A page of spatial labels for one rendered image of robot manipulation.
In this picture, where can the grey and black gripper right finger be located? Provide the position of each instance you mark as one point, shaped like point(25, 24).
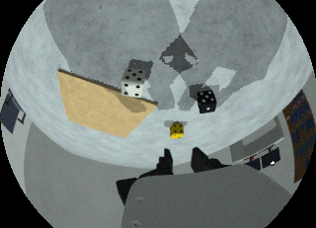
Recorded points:
point(201, 163)

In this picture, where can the tan square mat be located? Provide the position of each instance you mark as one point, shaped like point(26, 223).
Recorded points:
point(101, 107)

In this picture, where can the yellow die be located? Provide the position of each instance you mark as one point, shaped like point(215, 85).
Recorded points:
point(176, 130)

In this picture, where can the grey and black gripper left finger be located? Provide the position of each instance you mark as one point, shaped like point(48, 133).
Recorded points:
point(162, 168)

